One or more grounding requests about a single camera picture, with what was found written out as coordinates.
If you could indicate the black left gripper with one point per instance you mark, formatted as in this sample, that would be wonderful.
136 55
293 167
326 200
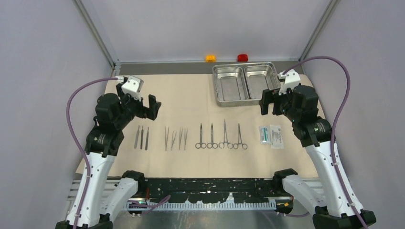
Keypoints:
150 112

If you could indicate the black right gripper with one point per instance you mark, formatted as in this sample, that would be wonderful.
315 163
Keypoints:
271 95

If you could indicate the steel scalpel handle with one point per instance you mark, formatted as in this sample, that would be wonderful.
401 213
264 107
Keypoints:
137 137
141 139
147 139

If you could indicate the steel forceps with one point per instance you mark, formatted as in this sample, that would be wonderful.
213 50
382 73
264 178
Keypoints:
166 136

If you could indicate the steel mesh instrument tray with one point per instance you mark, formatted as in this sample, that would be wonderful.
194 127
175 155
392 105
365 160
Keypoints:
242 84

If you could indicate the steel hemostat clamp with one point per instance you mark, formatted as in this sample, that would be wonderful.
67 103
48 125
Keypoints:
240 143

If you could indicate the cream cloth wrap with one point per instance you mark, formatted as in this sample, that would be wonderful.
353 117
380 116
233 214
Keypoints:
188 100

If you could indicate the curved steel scissors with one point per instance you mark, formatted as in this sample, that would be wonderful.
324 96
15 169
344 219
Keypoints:
200 144

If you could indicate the long steel needle holder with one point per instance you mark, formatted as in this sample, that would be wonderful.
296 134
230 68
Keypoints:
225 142

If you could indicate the straight steel scissors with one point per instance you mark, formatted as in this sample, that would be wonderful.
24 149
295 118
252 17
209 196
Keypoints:
212 144

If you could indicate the green white sterile packet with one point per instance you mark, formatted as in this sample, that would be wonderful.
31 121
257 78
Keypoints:
265 135

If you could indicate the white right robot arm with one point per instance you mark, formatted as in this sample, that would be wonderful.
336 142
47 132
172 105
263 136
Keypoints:
338 208

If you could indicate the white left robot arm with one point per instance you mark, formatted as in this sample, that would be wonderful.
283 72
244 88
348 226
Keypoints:
89 211

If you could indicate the red block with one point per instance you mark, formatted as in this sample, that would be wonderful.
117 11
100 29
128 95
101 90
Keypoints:
242 58

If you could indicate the yellow block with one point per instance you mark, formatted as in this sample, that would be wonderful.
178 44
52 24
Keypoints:
210 58

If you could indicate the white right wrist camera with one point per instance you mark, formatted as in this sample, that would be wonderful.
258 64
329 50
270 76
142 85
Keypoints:
291 80

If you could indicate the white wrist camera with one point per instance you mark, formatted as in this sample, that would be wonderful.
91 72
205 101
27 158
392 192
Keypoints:
129 84
291 80

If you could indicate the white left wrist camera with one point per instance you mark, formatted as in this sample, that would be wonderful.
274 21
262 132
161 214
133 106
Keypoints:
129 84

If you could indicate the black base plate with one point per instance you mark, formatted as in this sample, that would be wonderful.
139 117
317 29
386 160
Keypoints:
210 190

